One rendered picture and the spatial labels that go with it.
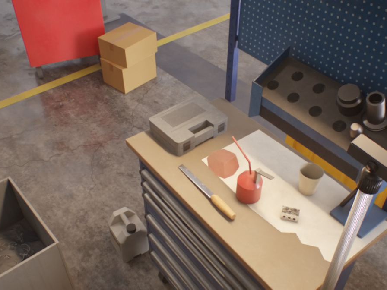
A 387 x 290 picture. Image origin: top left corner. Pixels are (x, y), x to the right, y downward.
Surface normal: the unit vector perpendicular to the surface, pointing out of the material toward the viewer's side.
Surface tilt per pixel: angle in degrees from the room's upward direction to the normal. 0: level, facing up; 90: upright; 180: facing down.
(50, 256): 90
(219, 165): 40
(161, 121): 0
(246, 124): 0
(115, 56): 90
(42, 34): 90
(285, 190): 0
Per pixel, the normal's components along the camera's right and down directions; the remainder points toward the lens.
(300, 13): -0.80, 0.40
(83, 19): 0.37, 0.61
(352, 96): -0.36, -0.48
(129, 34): 0.00, -0.75
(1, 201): 0.65, 0.50
